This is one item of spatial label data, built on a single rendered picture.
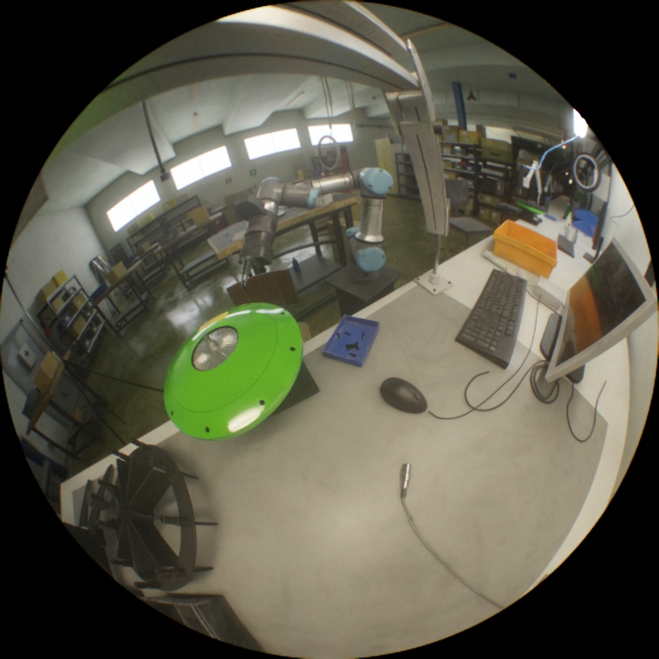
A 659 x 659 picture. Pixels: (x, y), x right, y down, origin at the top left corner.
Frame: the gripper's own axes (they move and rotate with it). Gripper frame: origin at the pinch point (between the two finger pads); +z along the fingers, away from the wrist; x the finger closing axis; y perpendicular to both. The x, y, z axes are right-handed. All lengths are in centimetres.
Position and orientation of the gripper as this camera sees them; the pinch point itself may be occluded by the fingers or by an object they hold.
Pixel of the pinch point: (243, 286)
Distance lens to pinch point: 45.4
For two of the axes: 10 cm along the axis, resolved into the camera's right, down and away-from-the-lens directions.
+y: 3.0, 1.4, 9.4
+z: -0.4, 9.9, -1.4
